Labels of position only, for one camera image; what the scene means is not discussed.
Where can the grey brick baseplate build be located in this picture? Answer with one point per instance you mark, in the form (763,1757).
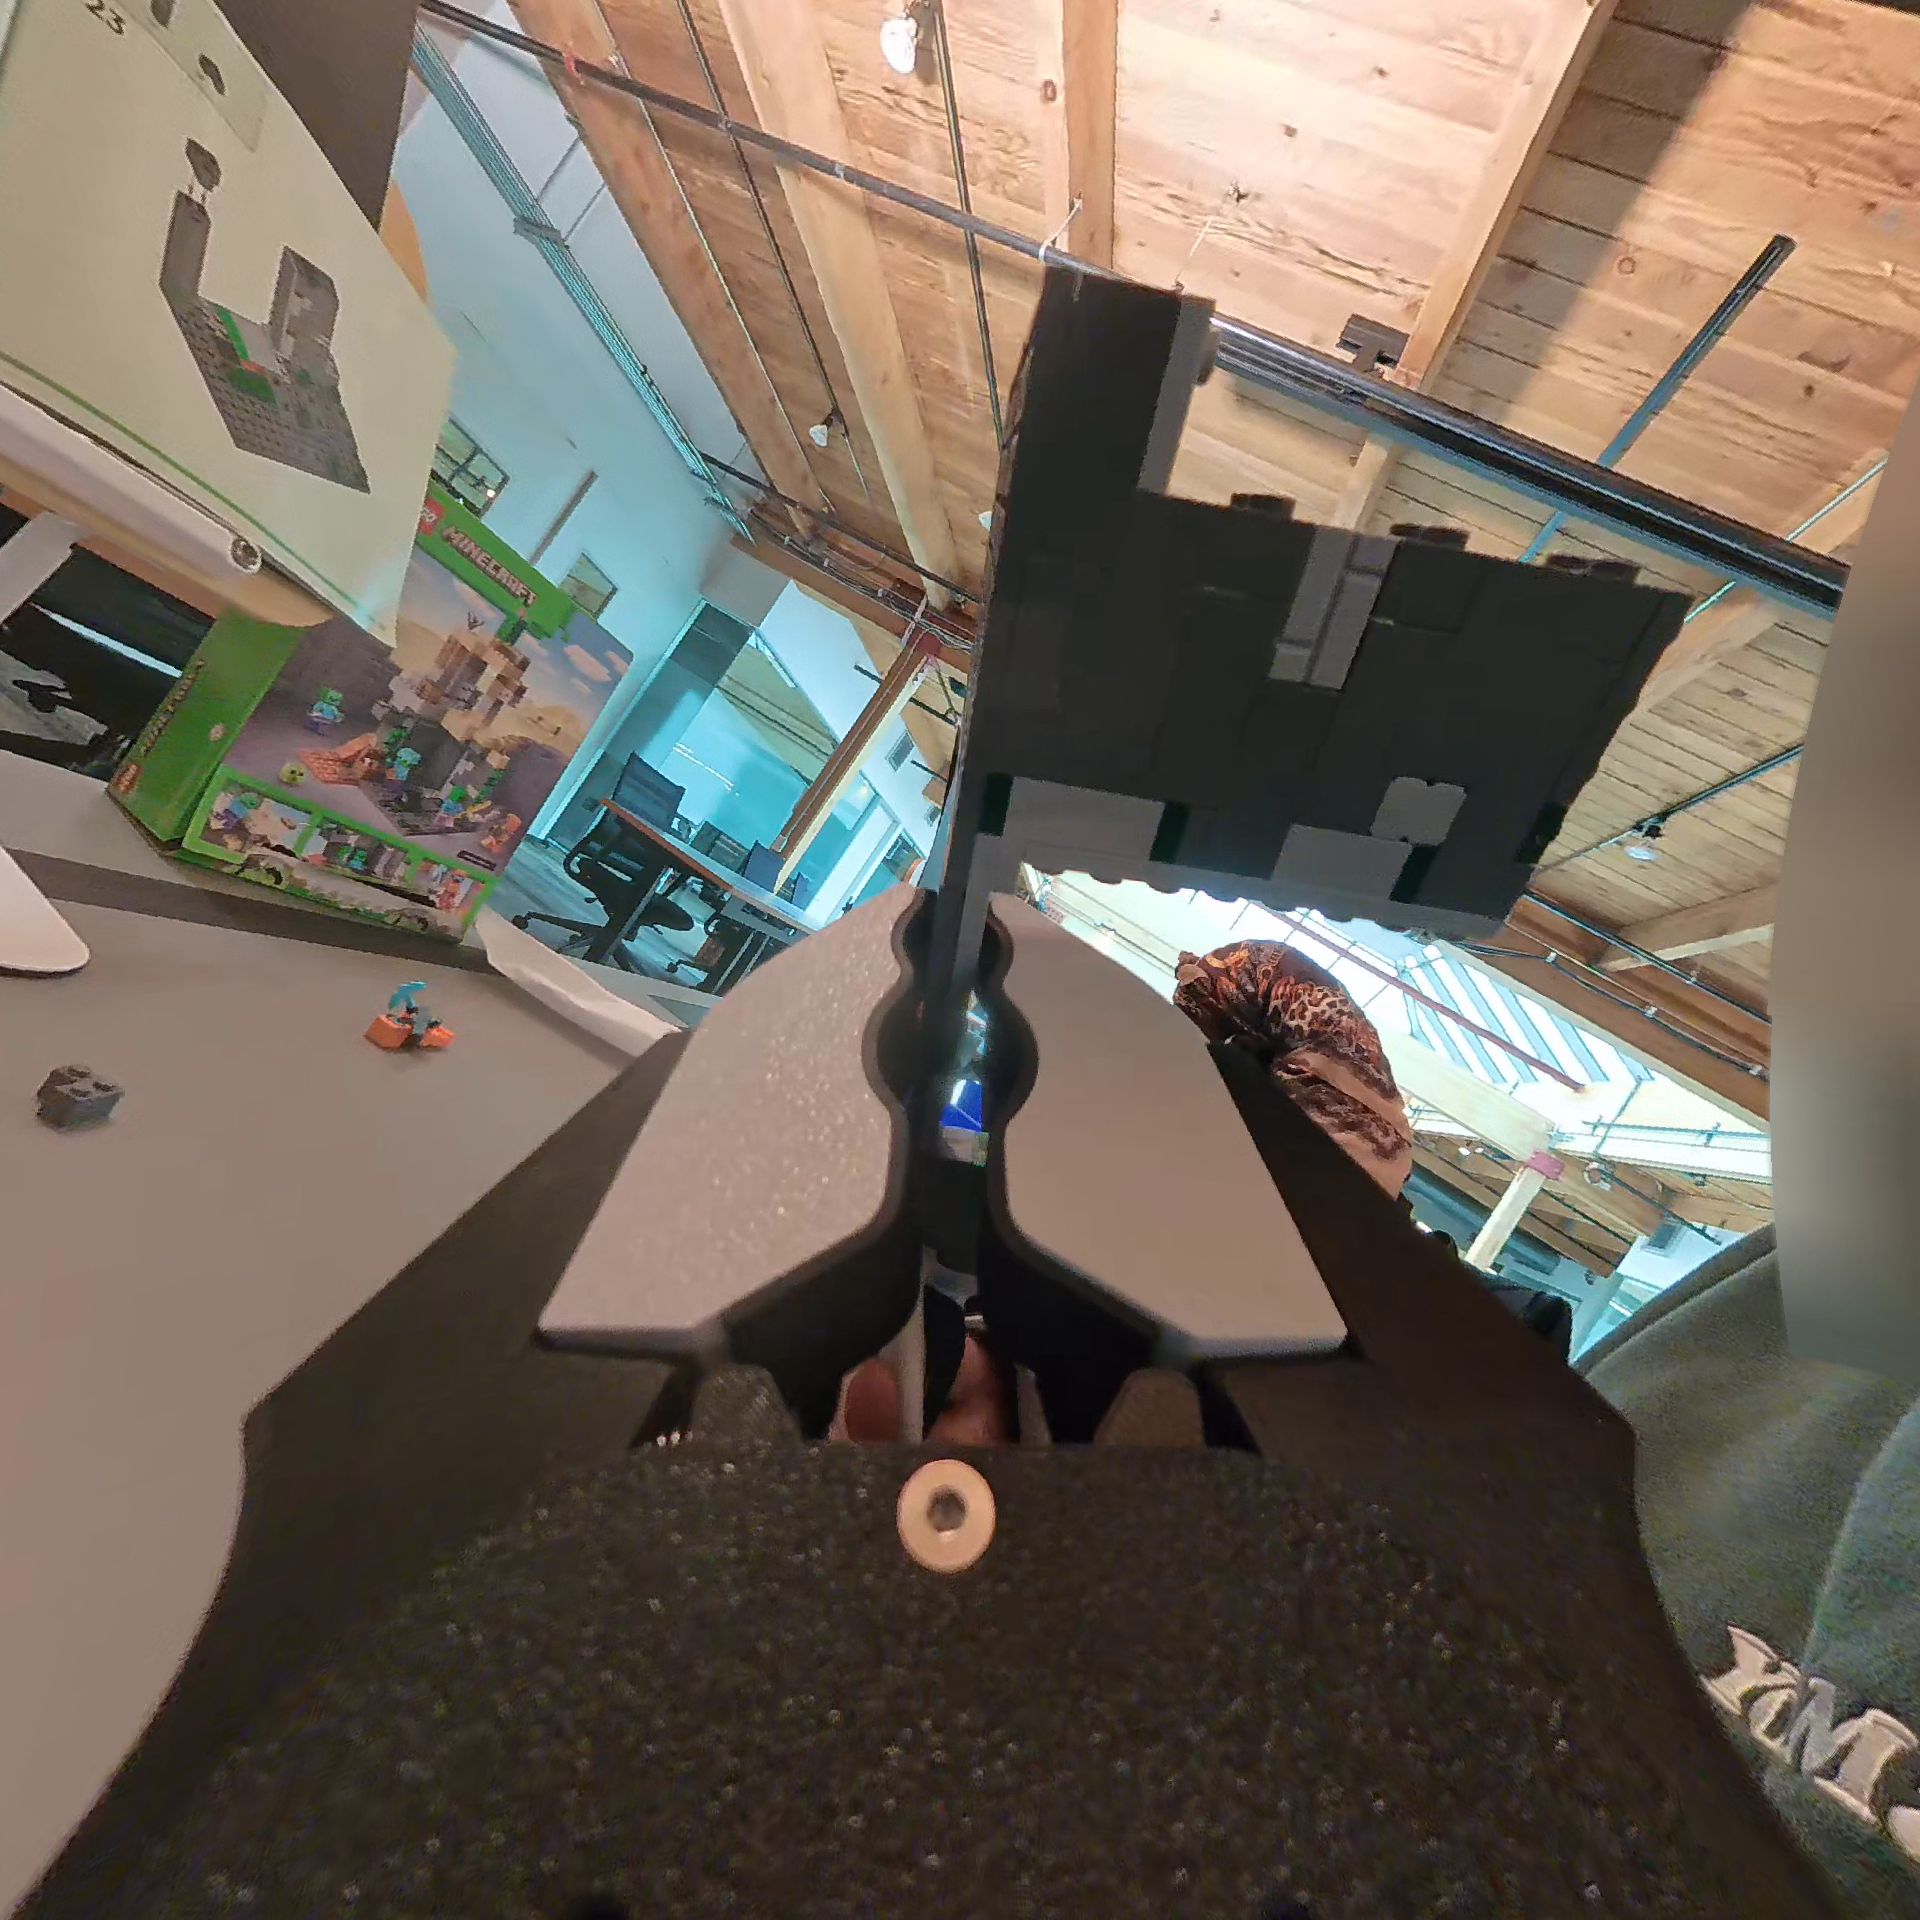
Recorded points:
(1201,676)

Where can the small orange toy figure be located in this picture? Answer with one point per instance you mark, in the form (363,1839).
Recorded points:
(407,1028)

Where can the building instruction booklet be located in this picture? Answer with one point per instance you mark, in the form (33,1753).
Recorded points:
(181,224)

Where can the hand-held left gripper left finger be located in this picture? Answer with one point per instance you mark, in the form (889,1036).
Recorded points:
(722,1156)

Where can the black office chair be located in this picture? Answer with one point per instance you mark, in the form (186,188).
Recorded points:
(629,863)

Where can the wooden background table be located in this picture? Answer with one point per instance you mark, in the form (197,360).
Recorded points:
(722,878)

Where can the white moulded tray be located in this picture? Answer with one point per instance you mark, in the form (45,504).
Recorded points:
(30,917)

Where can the grey desk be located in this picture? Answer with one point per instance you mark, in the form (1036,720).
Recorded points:
(226,1277)

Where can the green toy set box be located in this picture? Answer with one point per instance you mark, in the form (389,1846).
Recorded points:
(377,720)

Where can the black ceiling pipe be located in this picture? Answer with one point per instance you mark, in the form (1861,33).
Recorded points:
(901,188)

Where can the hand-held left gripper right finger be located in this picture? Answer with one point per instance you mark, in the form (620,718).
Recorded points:
(1171,1156)

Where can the small dark grey brick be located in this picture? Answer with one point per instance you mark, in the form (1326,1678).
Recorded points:
(78,1097)

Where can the white plastic bag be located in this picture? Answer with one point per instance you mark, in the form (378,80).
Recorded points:
(586,991)

